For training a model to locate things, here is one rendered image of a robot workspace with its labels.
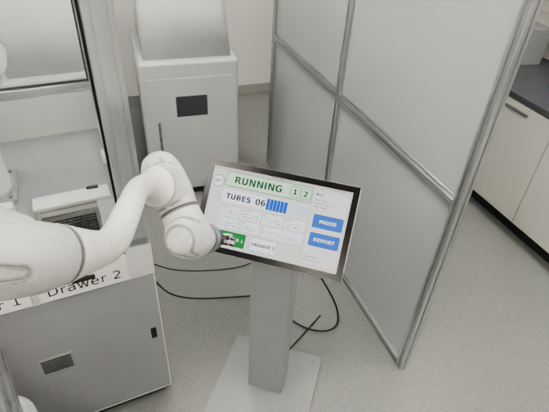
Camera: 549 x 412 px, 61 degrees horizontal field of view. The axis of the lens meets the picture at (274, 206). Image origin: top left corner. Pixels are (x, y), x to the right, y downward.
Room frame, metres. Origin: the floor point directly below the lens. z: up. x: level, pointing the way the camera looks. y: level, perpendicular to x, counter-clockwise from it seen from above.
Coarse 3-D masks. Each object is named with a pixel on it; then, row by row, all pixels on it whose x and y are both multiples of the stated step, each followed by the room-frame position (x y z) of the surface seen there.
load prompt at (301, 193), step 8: (232, 176) 1.30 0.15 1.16; (240, 176) 1.30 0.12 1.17; (248, 176) 1.30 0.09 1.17; (256, 176) 1.29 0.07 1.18; (232, 184) 1.29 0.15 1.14; (240, 184) 1.28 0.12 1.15; (248, 184) 1.28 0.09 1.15; (256, 184) 1.28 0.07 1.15; (264, 184) 1.27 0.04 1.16; (272, 184) 1.27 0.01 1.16; (280, 184) 1.27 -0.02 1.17; (288, 184) 1.26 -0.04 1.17; (296, 184) 1.26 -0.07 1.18; (264, 192) 1.26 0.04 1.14; (272, 192) 1.25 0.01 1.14; (280, 192) 1.25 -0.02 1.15; (288, 192) 1.25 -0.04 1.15; (296, 192) 1.24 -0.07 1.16; (304, 192) 1.24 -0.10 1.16; (312, 192) 1.24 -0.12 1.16; (304, 200) 1.22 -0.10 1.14
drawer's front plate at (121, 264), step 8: (112, 264) 1.11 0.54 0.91; (120, 264) 1.12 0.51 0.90; (96, 272) 1.08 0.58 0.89; (104, 272) 1.09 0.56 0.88; (112, 272) 1.11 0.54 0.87; (120, 272) 1.12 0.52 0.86; (128, 272) 1.13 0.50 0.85; (88, 280) 1.07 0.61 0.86; (104, 280) 1.09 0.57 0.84; (112, 280) 1.10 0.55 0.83; (120, 280) 1.11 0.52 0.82; (64, 288) 1.03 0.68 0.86; (72, 288) 1.04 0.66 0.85; (80, 288) 1.06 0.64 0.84; (88, 288) 1.07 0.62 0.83; (40, 296) 1.00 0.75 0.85; (48, 296) 1.01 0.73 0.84; (56, 296) 1.02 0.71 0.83; (64, 296) 1.03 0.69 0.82
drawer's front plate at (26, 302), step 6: (12, 300) 0.97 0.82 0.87; (18, 300) 0.97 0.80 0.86; (24, 300) 0.98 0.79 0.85; (30, 300) 0.99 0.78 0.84; (0, 306) 0.95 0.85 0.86; (6, 306) 0.95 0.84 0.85; (12, 306) 0.96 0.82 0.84; (18, 306) 0.97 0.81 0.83; (24, 306) 0.98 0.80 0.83; (30, 306) 0.98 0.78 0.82; (0, 312) 0.94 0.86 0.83; (6, 312) 0.95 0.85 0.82
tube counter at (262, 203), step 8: (256, 200) 1.24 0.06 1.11; (264, 200) 1.24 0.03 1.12; (272, 200) 1.23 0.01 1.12; (280, 200) 1.23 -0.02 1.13; (264, 208) 1.22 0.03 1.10; (272, 208) 1.22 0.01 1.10; (280, 208) 1.21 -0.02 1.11; (288, 208) 1.21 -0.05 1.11; (296, 208) 1.21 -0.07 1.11; (304, 208) 1.20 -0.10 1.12; (296, 216) 1.19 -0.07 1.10; (304, 216) 1.19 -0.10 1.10
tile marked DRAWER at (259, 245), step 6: (252, 240) 1.15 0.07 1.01; (258, 240) 1.15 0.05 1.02; (264, 240) 1.15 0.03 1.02; (252, 246) 1.14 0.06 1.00; (258, 246) 1.14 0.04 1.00; (264, 246) 1.14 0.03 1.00; (270, 246) 1.13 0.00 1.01; (276, 246) 1.13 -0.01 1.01; (258, 252) 1.13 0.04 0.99; (264, 252) 1.12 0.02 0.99; (270, 252) 1.12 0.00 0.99
